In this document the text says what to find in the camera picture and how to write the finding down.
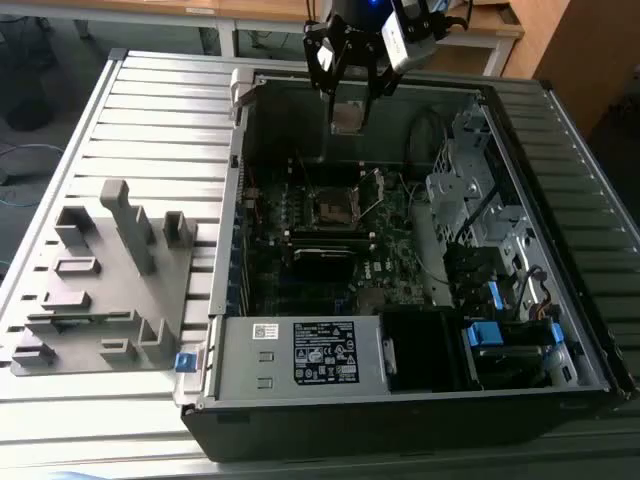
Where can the green motherboard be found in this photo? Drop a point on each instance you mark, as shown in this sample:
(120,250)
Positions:
(395,260)

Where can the wooden desk white frame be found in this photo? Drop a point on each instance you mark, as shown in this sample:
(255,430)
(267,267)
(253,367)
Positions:
(150,5)
(500,30)

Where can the wooden cabinet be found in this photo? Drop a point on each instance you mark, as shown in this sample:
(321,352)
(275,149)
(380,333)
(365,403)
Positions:
(590,60)

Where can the black RAM slot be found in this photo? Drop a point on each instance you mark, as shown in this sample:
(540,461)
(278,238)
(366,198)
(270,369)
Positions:
(330,232)
(332,243)

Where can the silver CPU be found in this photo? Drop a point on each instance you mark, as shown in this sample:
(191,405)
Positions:
(347,120)

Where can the blue disk carrier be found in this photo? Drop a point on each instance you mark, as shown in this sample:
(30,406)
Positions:
(482,332)

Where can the pale blue teach pendant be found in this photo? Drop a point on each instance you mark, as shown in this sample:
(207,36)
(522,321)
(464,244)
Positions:
(440,5)

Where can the silver metal disk bay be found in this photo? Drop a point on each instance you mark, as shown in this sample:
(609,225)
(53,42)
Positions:
(450,190)

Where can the green RAM stick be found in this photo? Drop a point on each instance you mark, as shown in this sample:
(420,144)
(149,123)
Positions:
(75,322)

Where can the pale blue object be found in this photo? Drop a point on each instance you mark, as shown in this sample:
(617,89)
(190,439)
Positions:
(70,476)

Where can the CPU socket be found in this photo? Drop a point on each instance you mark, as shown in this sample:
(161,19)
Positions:
(332,210)

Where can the grey parts rack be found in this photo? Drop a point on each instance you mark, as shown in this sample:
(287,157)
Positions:
(115,295)

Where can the blue case latch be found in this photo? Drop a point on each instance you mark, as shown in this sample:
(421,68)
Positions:
(185,362)

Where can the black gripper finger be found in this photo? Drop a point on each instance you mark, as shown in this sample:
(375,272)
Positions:
(320,80)
(385,75)

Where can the black hard disk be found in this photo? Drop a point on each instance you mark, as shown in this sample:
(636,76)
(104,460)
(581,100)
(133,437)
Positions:
(510,357)

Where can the silver power supply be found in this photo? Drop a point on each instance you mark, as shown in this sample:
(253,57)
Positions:
(250,370)

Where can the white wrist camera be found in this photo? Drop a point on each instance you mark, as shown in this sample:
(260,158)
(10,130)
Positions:
(400,45)

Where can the small blue plastic clip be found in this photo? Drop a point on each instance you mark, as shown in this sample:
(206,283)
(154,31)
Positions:
(493,295)

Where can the square chipset heatsink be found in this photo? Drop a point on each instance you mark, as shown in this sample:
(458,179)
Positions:
(371,299)

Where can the black PC case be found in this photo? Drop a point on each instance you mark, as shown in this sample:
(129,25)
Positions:
(400,430)

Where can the black graphics card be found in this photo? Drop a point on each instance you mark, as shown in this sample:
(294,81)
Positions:
(322,267)

